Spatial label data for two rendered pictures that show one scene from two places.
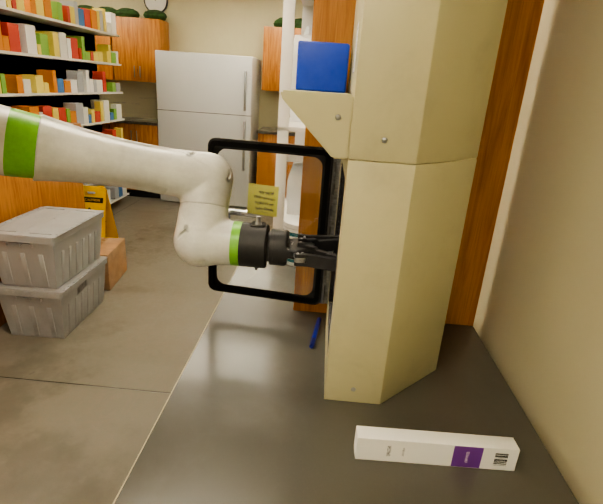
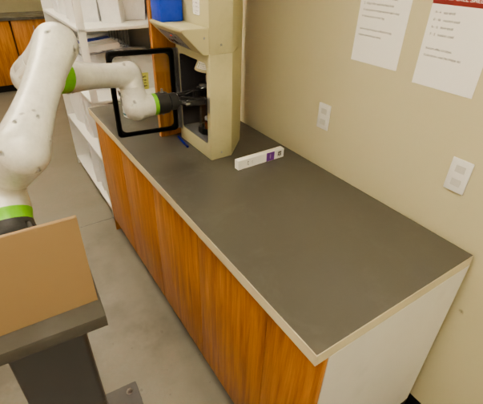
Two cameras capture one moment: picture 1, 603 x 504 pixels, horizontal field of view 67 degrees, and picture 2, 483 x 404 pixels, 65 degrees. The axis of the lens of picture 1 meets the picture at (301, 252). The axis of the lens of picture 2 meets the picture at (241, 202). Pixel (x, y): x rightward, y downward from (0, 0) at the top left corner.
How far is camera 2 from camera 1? 1.01 m
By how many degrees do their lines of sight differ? 35
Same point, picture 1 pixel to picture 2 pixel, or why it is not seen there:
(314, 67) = (168, 10)
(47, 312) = not seen: outside the picture
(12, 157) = (68, 83)
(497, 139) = not seen: hidden behind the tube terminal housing
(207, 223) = (142, 97)
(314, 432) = (219, 169)
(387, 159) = (223, 52)
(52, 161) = (82, 82)
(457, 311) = not seen: hidden behind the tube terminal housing
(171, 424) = (167, 185)
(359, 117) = (211, 37)
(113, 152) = (99, 70)
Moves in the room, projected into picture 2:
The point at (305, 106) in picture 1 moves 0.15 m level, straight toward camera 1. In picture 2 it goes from (191, 35) to (213, 42)
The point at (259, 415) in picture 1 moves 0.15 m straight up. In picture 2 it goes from (195, 172) to (194, 140)
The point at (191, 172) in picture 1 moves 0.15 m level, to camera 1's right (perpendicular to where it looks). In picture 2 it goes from (129, 73) to (163, 69)
